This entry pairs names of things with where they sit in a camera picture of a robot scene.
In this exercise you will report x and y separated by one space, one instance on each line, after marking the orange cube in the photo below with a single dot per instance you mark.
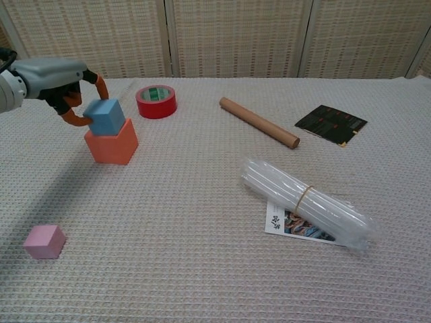
111 149

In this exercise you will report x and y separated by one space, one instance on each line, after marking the tan rubber band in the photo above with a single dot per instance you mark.
302 199

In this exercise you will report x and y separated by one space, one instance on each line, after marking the black printed packet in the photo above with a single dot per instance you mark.
331 124

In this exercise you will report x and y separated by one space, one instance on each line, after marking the clear bag of sticks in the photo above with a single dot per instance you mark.
286 188

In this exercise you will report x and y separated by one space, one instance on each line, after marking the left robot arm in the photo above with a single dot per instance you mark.
10 94

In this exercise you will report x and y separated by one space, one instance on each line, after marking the white printed photo card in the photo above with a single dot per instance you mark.
279 226

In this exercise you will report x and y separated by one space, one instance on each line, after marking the woven folding screen panel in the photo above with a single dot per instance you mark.
94 33
239 37
363 37
5 40
424 64

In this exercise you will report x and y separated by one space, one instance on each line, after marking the red tape roll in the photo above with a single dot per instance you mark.
155 110

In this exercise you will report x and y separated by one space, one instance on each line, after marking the pink cube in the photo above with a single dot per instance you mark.
42 242

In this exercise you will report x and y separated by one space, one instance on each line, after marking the brown cardboard tube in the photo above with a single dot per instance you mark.
259 122

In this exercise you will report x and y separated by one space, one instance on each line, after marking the blue cube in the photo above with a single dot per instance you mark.
106 117

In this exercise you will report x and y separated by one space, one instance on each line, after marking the white woven tablecloth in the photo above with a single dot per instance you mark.
185 242

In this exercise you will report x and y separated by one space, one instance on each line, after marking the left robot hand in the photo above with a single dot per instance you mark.
50 74

